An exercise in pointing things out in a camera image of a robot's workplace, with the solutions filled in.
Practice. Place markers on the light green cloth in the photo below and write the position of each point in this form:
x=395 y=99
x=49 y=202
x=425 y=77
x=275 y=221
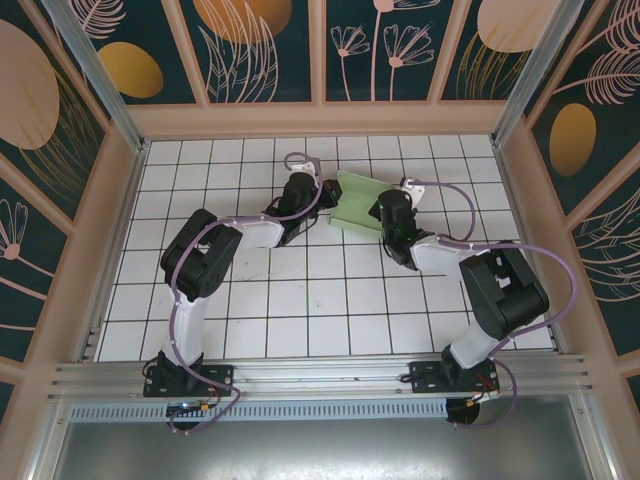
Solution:
x=355 y=205

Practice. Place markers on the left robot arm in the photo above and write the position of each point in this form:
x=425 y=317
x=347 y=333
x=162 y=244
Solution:
x=255 y=232

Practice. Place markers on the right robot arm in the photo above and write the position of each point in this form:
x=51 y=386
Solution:
x=435 y=255

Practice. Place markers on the dark panel with pink flowers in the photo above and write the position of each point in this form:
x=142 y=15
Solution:
x=380 y=75

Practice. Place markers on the dark panel with leaf print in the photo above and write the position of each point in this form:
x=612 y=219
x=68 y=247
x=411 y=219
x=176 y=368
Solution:
x=240 y=50

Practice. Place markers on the dark panel with beige circle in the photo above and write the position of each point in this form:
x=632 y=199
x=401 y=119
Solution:
x=480 y=75

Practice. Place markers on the dark panel with orange oval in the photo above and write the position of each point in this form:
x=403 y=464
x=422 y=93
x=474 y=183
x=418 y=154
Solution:
x=150 y=50

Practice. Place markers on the dark panel with pink leaves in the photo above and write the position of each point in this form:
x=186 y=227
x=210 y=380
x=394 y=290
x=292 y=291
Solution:
x=615 y=270

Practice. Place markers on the dark panel with fern print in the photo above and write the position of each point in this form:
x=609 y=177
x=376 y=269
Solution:
x=600 y=100

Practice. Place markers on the grey metal sheet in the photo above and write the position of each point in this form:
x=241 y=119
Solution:
x=320 y=450

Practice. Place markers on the dark panel with large disc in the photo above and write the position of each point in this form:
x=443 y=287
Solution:
x=30 y=100

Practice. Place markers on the dark panel with small flower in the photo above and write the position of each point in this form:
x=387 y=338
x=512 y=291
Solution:
x=25 y=275

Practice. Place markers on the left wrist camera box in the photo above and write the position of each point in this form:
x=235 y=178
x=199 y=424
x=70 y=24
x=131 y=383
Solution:
x=306 y=167

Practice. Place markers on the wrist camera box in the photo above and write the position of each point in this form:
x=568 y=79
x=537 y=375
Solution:
x=306 y=167
x=414 y=189

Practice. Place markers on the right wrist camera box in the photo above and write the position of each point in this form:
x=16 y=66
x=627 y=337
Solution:
x=414 y=189

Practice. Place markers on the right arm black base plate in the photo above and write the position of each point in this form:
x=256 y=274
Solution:
x=425 y=380

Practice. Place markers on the long aluminium mounting rail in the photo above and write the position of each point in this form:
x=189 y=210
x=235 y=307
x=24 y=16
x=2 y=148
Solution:
x=320 y=375

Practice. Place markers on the aluminium frame post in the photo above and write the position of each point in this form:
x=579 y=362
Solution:
x=100 y=75
x=530 y=75

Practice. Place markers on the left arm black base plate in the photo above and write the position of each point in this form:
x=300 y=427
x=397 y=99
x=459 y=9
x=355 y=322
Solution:
x=220 y=376

